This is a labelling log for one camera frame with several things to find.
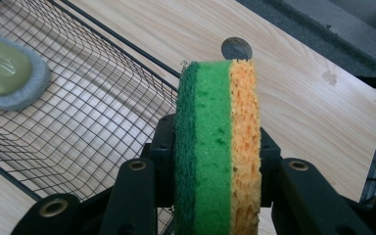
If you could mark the green oval dish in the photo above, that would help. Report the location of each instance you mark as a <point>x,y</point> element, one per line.
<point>6,68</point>

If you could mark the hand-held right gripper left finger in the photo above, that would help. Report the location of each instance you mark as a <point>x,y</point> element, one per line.
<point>163,156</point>

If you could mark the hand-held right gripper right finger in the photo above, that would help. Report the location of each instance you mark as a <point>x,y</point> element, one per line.
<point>269,163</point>

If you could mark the grey round table grommet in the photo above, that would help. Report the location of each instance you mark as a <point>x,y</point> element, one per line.
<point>236,49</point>

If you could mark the green and yellow sponge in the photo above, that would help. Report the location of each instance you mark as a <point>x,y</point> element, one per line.
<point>215,147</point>

